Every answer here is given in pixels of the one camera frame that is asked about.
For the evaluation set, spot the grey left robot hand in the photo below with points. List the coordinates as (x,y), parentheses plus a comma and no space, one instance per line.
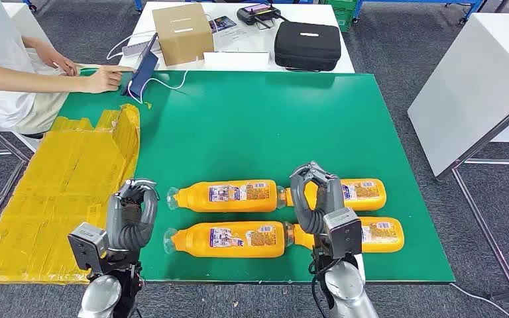
(127,219)

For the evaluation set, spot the person's left hand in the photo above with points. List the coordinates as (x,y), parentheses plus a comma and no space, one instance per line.
(63,63)

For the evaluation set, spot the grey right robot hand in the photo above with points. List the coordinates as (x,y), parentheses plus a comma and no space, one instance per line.
(324,193)

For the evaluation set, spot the person's right hand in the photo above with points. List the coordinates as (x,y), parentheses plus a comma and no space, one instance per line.
(103,80)

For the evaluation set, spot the orange bottle with clear cap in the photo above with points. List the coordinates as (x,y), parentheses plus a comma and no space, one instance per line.
(202,197)
(368,195)
(197,241)
(386,237)

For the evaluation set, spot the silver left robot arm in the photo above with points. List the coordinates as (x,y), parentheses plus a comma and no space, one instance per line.
(101,294)

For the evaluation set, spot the person's right forearm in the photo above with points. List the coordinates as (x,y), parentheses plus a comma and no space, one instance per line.
(30,79)

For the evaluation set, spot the person's left forearm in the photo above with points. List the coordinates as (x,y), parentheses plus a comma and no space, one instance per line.
(35,46)

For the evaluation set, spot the blue tablet cover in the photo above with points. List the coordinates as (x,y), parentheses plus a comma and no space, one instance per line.
(144,70)

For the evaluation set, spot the white power strip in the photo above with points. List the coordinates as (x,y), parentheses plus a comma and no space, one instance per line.
(133,49)

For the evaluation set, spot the white table behind person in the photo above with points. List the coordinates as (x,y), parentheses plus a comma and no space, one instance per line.
(26,22)

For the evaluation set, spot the yellow taped cardboard sheet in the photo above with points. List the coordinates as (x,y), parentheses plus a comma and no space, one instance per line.
(52,197)

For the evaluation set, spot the brown cardboard box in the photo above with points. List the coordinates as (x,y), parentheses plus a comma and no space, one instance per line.
(182,35)

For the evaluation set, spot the printed leaflet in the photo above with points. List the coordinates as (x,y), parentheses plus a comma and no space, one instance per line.
(223,23)

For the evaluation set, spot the black zipped carry case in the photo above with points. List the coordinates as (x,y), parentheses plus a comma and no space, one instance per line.
(307,46)

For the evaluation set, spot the black handheld controller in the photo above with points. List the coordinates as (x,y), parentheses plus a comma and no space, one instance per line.
(256,14)

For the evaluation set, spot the white side table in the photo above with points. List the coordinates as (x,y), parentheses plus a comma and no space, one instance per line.
(469,92)

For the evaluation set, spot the green plastic crate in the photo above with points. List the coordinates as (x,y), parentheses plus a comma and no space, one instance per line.
(342,15)

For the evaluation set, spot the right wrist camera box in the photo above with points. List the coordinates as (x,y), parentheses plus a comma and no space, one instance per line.
(344,232)

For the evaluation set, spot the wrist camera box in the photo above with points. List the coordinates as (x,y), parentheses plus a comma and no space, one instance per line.
(87,245)
(344,232)

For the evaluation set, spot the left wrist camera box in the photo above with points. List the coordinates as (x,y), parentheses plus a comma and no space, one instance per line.
(87,245)

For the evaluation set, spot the grey metal leg frame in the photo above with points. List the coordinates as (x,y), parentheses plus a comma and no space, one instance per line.
(4,145)

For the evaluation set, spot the grey metal table frame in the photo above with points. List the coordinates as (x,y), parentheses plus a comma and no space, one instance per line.
(483,228)

